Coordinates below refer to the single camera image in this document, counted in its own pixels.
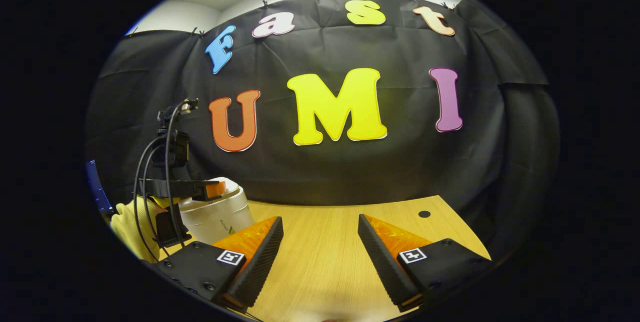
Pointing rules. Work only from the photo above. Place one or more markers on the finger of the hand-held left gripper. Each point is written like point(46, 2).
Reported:
point(190, 188)

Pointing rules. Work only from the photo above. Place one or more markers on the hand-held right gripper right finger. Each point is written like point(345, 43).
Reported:
point(382, 262)

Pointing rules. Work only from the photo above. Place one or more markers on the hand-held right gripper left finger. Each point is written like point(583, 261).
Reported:
point(262, 262)

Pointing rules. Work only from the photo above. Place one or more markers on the white desktop garbage bin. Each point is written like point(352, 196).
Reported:
point(215, 217)

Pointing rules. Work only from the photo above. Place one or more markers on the wooden desktop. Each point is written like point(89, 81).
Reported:
point(325, 242)

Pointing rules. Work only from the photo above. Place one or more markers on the black desk grommet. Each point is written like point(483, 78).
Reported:
point(424, 213)

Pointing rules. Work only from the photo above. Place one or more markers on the black backdrop cloth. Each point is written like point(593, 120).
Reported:
point(450, 162)

